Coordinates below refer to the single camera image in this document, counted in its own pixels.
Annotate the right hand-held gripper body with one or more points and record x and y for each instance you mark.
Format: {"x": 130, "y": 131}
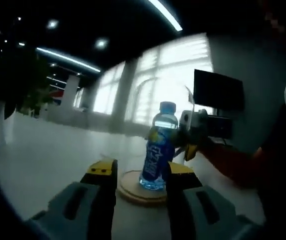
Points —
{"x": 194, "y": 121}

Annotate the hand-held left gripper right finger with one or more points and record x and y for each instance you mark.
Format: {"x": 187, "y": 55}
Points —
{"x": 202, "y": 215}

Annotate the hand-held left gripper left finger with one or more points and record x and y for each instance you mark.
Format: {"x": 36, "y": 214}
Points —
{"x": 83, "y": 212}

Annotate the blue drink bottle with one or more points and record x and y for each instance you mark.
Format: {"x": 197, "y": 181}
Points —
{"x": 160, "y": 155}

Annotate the round wooden cover base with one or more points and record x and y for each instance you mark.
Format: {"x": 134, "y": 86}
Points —
{"x": 132, "y": 192}

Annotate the black monitor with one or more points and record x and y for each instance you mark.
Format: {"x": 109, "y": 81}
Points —
{"x": 217, "y": 90}

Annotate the long ceiling light strip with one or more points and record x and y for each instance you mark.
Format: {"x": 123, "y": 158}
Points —
{"x": 167, "y": 13}

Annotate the green potted plant white pot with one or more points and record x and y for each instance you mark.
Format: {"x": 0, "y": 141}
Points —
{"x": 13, "y": 82}

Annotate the red blue wall graphic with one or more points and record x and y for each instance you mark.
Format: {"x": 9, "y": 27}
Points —
{"x": 57, "y": 96}

